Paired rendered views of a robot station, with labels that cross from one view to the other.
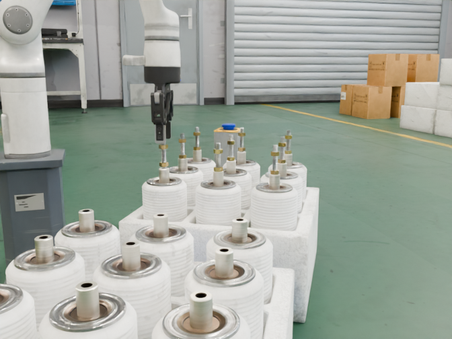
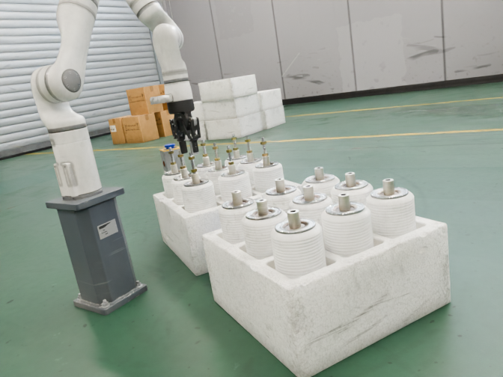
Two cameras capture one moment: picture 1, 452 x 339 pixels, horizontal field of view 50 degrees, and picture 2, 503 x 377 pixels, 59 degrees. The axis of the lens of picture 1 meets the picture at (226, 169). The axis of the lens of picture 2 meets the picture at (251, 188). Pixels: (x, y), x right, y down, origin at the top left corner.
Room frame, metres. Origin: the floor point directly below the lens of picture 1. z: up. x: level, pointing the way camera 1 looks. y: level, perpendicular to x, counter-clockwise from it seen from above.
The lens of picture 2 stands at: (-0.10, 0.77, 0.53)
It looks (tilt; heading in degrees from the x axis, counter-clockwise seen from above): 14 degrees down; 323
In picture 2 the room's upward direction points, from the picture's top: 9 degrees counter-clockwise
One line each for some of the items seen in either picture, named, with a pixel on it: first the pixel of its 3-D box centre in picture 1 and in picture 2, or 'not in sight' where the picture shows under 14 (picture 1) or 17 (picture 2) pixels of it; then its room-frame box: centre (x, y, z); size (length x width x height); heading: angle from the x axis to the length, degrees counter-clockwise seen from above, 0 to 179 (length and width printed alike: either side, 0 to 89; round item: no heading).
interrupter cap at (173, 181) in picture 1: (164, 181); (196, 182); (1.01, 0.13, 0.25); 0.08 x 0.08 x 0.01
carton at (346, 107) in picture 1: (358, 99); (126, 129); (5.03, -1.37, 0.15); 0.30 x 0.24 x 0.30; 104
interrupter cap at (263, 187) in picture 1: (274, 187); (266, 164); (0.96, -0.10, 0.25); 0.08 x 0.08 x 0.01
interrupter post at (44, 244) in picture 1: (44, 249); (262, 207); (0.59, 0.23, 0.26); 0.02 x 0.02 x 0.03
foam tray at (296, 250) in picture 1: (231, 238); (227, 215); (1.10, -0.01, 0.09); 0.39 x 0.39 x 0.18; 76
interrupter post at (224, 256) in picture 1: (224, 263); (350, 179); (0.55, 0.00, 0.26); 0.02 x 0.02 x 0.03
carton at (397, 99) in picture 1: (401, 101); (161, 123); (4.80, -1.72, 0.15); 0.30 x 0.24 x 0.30; 16
